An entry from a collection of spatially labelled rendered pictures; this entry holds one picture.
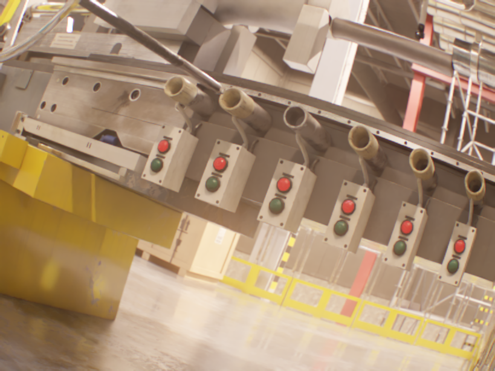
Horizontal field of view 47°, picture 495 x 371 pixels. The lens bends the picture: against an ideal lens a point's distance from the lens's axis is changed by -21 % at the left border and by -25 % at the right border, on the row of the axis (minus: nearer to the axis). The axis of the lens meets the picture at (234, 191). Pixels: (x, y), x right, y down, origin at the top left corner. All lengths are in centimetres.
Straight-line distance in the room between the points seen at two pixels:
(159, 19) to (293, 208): 80
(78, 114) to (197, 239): 558
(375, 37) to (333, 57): 733
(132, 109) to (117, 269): 105
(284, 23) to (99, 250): 126
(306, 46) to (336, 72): 726
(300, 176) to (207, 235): 613
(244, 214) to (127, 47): 72
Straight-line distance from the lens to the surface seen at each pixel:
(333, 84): 920
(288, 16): 212
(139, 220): 244
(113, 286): 299
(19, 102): 258
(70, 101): 229
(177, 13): 212
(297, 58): 199
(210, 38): 225
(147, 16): 218
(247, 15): 222
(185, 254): 779
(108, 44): 242
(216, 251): 809
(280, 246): 889
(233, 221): 235
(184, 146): 186
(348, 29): 209
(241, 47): 256
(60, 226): 258
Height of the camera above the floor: 55
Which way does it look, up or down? 4 degrees up
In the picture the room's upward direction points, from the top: 21 degrees clockwise
